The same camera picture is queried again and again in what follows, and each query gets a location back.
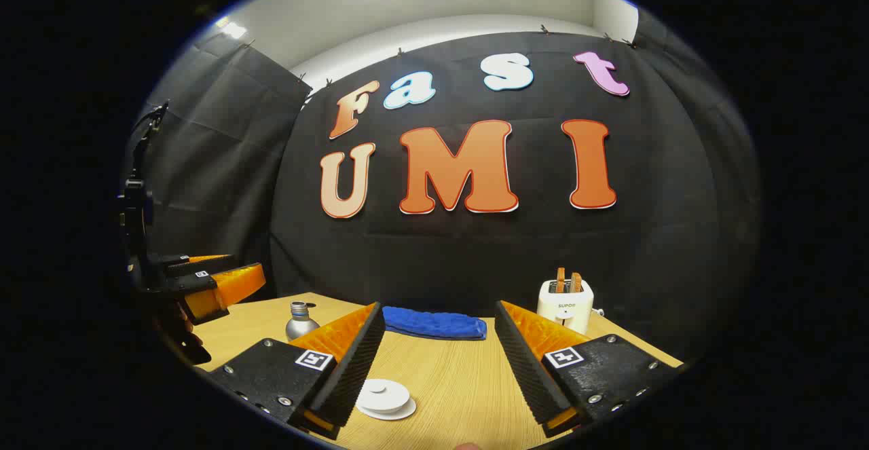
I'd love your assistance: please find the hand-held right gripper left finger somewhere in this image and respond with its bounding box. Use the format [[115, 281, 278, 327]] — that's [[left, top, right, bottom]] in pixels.
[[204, 302, 386, 441]]

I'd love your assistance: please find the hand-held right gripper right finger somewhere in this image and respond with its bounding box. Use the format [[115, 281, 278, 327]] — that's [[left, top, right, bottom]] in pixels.
[[494, 300, 683, 437]]

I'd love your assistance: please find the white teacup lid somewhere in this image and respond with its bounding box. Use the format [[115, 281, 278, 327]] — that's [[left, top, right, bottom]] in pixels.
[[364, 379, 407, 403]]

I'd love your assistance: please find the white teacup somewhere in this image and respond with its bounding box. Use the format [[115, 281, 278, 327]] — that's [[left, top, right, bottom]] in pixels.
[[360, 379, 411, 414]]

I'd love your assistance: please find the silver water bottle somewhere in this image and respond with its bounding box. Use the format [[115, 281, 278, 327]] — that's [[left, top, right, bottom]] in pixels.
[[285, 301, 321, 342]]

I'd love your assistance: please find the white saucer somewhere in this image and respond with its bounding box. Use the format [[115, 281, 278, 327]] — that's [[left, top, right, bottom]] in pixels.
[[356, 397, 417, 421]]

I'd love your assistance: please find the white toaster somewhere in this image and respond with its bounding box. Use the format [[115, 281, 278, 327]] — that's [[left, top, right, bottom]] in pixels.
[[536, 279, 595, 335]]

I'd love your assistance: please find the blue towel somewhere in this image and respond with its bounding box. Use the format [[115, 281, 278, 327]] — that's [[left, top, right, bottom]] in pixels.
[[382, 306, 488, 341]]

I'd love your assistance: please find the black backdrop cloth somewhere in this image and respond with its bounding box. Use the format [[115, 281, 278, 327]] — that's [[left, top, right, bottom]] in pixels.
[[132, 26, 761, 362]]

